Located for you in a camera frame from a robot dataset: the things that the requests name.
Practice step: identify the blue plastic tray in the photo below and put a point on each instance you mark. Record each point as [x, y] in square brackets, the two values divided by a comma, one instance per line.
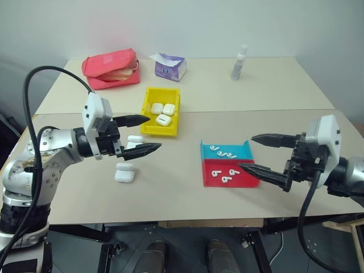
[241, 152]

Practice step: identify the black metal table frame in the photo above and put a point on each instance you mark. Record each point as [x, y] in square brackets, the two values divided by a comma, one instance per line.
[105, 261]

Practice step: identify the red fabric pouch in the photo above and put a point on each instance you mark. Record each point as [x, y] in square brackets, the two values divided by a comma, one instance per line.
[108, 61]

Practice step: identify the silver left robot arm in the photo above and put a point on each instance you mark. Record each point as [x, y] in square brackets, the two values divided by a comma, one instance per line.
[57, 139]

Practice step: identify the purple tissue pack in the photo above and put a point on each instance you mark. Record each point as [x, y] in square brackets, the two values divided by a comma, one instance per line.
[167, 69]

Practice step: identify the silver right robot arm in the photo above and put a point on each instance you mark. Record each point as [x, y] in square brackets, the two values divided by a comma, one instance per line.
[355, 173]

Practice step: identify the metal table latch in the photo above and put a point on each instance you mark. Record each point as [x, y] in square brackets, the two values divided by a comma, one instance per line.
[245, 240]
[120, 247]

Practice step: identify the white earbud cases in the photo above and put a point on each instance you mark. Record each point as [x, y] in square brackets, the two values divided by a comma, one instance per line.
[163, 120]

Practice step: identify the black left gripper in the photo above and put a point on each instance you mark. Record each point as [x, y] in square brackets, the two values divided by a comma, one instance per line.
[106, 142]

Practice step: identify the yellow plastic bin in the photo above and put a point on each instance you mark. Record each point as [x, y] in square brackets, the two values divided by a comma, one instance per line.
[159, 130]

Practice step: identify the white earbud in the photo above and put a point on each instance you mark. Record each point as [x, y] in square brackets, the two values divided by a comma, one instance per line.
[229, 155]
[214, 173]
[232, 171]
[212, 147]
[219, 153]
[225, 179]

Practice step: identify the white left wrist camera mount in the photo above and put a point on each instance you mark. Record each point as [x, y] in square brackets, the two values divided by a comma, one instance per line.
[92, 109]

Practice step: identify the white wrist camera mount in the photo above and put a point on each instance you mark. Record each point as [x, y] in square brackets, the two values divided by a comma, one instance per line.
[92, 109]
[324, 128]

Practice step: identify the light wooden frame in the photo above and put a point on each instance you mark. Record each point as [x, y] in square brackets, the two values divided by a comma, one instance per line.
[355, 227]

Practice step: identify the clear spray bottle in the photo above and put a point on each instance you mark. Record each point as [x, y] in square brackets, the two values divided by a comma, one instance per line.
[236, 71]

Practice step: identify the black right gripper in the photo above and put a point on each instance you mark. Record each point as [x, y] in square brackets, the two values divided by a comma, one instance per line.
[301, 165]

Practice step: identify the dark rounded shape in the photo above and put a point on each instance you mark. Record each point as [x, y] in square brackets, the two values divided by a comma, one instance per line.
[153, 258]

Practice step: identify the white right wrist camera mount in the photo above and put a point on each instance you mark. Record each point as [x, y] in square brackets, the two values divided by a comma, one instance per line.
[324, 128]

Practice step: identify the red plastic tray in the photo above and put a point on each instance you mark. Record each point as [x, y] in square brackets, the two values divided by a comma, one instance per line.
[210, 182]

